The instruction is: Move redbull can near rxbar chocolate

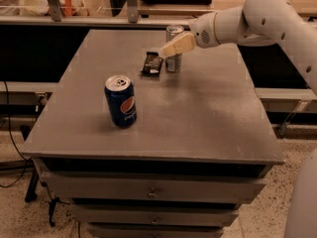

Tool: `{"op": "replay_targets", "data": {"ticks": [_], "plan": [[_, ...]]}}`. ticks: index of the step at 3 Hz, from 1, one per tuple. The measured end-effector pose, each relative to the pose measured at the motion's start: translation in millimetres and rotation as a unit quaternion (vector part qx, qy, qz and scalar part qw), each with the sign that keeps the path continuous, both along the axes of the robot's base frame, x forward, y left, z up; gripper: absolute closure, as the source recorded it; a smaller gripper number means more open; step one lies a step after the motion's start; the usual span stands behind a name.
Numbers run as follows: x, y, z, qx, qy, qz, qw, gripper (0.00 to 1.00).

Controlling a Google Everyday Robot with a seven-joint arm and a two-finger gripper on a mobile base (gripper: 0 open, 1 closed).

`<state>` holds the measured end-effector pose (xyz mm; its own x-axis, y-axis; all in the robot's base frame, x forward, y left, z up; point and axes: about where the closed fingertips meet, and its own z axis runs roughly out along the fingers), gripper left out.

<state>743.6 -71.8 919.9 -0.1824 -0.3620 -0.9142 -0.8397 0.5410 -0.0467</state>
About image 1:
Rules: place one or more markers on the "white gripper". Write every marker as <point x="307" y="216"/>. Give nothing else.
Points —
<point x="202" y="31"/>

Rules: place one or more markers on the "silver blue redbull can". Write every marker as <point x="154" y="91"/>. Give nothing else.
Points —
<point x="173" y="64"/>

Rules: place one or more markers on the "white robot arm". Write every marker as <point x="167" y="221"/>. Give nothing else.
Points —
<point x="255" y="23"/>

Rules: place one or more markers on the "black rxbar chocolate bar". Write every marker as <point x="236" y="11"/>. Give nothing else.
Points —
<point x="152" y="64"/>

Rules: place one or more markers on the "blue pepsi can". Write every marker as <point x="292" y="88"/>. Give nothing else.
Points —
<point x="119" y="92"/>

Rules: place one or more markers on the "grey drawer cabinet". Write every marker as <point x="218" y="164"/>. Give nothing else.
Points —
<point x="201" y="123"/>

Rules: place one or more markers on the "orange white bag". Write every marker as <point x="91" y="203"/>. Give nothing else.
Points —
<point x="54" y="8"/>

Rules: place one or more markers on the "top grey drawer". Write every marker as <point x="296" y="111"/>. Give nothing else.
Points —
<point x="217" y="190"/>

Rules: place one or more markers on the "grey drawer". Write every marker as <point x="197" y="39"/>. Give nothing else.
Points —
<point x="137" y="231"/>
<point x="153" y="215"/>
<point x="217" y="190"/>

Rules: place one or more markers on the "middle grey drawer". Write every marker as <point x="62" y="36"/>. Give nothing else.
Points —
<point x="153" y="215"/>

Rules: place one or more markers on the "bottom grey drawer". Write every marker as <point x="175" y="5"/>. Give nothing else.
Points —
<point x="137" y="231"/>

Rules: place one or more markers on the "black stand leg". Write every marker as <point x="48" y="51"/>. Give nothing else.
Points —
<point x="31" y="191"/>

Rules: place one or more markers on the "metal railing frame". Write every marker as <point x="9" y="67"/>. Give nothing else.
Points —
<point x="164" y="14"/>

